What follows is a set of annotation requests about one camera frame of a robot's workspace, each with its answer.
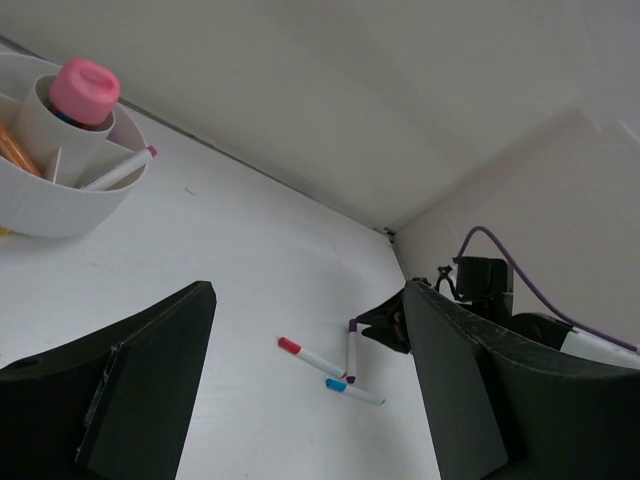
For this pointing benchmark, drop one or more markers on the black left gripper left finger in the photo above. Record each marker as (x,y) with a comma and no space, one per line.
(114,404)

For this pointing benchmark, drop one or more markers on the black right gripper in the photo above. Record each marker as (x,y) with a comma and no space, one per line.
(386,324)

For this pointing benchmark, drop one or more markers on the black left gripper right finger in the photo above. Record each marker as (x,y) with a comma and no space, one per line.
(501,406)

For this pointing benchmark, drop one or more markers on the purple capped marker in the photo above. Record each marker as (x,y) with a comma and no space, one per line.
(351,369)

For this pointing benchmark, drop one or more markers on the blue capped marker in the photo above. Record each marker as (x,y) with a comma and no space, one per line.
(343,388)

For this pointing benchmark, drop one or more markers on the red capped marker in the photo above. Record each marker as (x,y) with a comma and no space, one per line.
(310,358)

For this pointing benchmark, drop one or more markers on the pink capped marker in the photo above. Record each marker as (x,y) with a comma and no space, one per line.
(122,170)

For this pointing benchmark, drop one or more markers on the orange correction tape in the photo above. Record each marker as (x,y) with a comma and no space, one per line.
(14,153)

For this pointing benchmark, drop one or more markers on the pink glue bottle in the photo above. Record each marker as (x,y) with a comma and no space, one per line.
(83,93)

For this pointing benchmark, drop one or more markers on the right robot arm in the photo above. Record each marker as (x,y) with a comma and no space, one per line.
(484,286)

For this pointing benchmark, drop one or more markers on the white round divided container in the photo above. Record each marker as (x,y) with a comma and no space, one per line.
(55,203)

